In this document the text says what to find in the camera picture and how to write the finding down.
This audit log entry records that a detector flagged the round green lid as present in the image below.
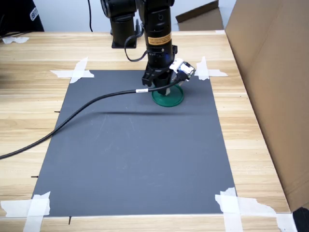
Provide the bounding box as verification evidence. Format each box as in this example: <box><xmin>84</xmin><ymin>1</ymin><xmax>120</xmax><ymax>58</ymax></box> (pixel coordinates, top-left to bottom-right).
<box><xmin>151</xmin><ymin>83</ymin><xmax>185</xmax><ymax>108</ymax></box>

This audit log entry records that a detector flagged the brown cardboard sheet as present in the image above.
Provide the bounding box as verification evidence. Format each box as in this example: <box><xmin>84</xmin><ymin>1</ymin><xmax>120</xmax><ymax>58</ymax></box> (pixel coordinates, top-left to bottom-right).
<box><xmin>175</xmin><ymin>0</ymin><xmax>225</xmax><ymax>31</ymax></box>

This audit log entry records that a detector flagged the dark grey mat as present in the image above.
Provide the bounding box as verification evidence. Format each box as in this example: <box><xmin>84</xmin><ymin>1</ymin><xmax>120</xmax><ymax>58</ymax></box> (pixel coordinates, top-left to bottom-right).
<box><xmin>31</xmin><ymin>70</ymin><xmax>238</xmax><ymax>218</ymax></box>

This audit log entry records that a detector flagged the brown cardboard partition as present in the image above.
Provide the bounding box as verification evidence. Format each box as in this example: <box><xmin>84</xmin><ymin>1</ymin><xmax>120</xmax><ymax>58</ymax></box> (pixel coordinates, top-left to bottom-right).
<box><xmin>224</xmin><ymin>0</ymin><xmax>309</xmax><ymax>214</ymax></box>

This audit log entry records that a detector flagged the black rounded object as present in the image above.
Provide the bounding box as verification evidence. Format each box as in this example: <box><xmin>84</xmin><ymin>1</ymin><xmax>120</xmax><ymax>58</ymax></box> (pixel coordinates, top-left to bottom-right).
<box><xmin>291</xmin><ymin>206</ymin><xmax>309</xmax><ymax>232</ymax></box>

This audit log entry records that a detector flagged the white camera box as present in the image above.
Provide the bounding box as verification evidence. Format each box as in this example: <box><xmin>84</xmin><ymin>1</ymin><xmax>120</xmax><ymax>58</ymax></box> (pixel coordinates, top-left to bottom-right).
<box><xmin>169</xmin><ymin>58</ymin><xmax>197</xmax><ymax>79</ymax></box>

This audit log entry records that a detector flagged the thick black camera cable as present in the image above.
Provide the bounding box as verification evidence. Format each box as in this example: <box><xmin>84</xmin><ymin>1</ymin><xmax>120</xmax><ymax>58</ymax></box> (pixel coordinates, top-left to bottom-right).
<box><xmin>0</xmin><ymin>72</ymin><xmax>189</xmax><ymax>161</ymax></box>

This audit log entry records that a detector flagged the black flat gripper cable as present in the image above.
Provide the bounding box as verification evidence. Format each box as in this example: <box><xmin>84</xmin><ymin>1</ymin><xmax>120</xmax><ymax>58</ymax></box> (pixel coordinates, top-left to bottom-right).
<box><xmin>124</xmin><ymin>26</ymin><xmax>148</xmax><ymax>63</ymax></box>

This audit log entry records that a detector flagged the thin black power cable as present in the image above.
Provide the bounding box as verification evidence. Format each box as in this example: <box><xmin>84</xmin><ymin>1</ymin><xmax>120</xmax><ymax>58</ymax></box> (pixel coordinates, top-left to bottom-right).
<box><xmin>87</xmin><ymin>0</ymin><xmax>94</xmax><ymax>32</ymax></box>

